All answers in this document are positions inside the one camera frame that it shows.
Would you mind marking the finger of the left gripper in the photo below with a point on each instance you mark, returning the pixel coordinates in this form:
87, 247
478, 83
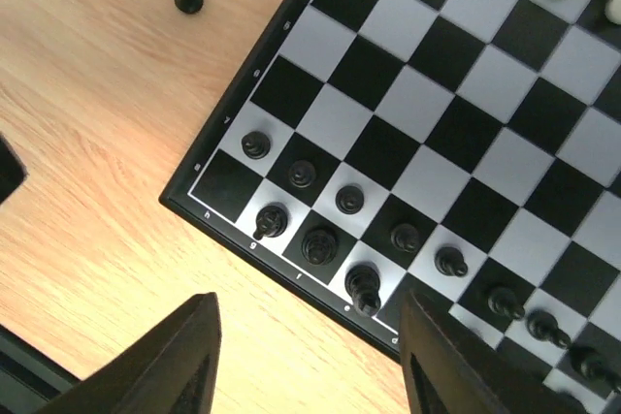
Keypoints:
12, 171

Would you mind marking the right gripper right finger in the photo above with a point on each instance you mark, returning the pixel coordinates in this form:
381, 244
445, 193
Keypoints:
448, 369

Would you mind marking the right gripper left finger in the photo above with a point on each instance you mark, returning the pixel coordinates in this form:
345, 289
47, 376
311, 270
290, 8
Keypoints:
170, 369

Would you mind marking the black pawn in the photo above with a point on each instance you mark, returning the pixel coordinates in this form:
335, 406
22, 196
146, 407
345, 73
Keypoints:
450, 261

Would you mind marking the black piece lowest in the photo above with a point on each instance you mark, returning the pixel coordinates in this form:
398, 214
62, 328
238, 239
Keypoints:
256, 145
543, 326

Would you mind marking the black knight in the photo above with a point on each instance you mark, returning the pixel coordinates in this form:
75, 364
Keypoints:
270, 222

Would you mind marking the black and silver chessboard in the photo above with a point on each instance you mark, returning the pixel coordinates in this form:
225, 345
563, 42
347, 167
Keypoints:
489, 125

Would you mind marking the white pawn second row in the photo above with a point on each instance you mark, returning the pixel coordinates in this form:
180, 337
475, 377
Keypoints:
613, 11

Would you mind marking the black aluminium front rail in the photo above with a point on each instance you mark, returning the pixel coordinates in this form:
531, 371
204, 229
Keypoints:
29, 379

